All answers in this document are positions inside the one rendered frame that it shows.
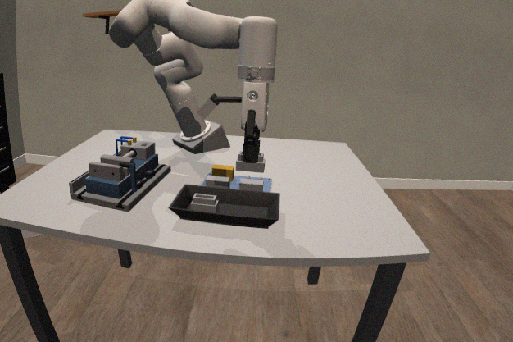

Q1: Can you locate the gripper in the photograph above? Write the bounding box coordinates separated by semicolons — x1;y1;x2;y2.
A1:
238;78;274;163

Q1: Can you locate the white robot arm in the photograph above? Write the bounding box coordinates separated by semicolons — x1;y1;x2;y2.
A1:
109;0;278;142

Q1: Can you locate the yellow rectangular block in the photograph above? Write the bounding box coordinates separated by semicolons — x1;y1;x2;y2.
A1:
212;164;234;181

